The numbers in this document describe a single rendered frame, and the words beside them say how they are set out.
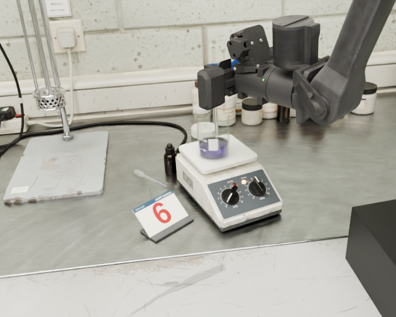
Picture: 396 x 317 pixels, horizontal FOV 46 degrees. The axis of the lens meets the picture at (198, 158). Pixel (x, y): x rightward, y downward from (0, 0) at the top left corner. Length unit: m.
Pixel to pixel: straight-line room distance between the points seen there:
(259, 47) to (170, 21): 0.60
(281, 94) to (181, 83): 0.65
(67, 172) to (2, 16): 0.49
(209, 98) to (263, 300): 0.31
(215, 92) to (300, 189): 0.33
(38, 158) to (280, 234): 0.60
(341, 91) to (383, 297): 0.28
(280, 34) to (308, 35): 0.04
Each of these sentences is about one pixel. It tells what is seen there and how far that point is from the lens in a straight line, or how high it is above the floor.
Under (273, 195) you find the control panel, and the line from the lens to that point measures 0.85.
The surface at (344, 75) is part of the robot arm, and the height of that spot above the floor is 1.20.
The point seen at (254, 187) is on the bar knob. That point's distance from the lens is 0.84.
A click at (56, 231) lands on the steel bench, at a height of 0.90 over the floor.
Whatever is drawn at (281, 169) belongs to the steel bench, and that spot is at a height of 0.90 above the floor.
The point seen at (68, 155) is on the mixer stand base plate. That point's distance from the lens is 1.12.
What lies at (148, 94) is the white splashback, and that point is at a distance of 1.31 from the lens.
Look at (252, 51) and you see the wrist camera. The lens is 0.72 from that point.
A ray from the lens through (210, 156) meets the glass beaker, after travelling 0.85.
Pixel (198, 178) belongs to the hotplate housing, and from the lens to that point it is 0.85.
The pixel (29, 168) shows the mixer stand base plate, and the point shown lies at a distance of 1.10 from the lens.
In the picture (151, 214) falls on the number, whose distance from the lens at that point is 0.83.
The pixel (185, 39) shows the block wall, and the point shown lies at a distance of 1.32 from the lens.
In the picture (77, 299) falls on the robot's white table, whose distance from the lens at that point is 0.73.
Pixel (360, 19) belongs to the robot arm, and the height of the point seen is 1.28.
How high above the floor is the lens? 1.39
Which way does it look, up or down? 28 degrees down
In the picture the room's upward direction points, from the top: 3 degrees counter-clockwise
